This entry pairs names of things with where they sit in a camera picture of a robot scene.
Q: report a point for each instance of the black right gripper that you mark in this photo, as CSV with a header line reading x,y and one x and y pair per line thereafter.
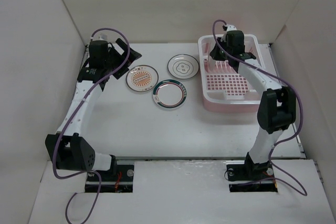
x,y
214,54

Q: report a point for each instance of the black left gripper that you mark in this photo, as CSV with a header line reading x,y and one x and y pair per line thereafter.
x,y
133,56

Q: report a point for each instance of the orange sunburst plate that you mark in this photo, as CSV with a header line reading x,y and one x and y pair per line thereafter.
x,y
142,78

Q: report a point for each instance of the white plate black rim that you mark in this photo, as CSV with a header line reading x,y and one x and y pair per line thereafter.
x,y
183,66

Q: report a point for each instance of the white plate green rim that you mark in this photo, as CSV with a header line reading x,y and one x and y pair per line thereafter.
x,y
169,94

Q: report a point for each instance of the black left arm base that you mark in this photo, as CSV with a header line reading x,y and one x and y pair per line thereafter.
x,y
120,181

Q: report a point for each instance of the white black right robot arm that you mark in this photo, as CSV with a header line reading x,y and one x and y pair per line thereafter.
x,y
277,108

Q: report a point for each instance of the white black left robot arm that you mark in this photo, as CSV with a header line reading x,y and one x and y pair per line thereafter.
x,y
68,148

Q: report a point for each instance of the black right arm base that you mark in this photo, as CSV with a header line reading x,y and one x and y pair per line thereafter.
x,y
246,178

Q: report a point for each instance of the pink white dish rack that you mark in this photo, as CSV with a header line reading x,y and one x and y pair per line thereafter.
x,y
224,90

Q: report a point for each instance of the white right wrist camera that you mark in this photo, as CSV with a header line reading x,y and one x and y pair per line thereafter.
x,y
228,27

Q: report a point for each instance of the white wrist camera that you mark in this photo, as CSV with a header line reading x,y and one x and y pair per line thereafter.
x,y
228,27
100,37

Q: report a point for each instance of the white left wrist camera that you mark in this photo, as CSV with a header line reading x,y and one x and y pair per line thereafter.
x,y
100,37

